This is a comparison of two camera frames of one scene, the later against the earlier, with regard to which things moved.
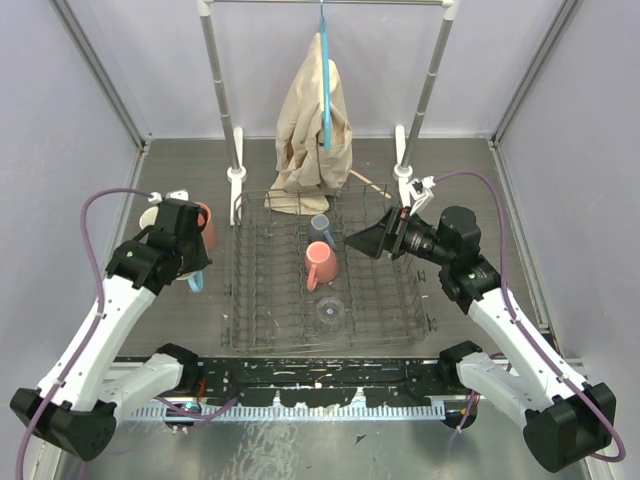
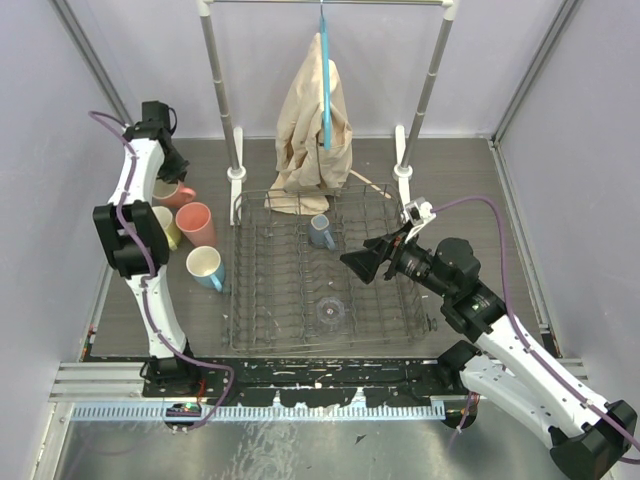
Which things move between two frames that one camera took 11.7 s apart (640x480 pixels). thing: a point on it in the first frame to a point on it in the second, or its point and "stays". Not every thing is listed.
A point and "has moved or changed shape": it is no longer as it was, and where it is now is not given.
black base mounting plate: (325, 380) stays
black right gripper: (373, 240) to (366, 263)
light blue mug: (195, 281) to (205, 265)
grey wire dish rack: (297, 285) stays
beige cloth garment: (307, 173) stays
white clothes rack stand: (405, 156) stays
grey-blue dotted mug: (319, 225) stays
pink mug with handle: (321, 264) has moved or changed shape
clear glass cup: (330, 312) stays
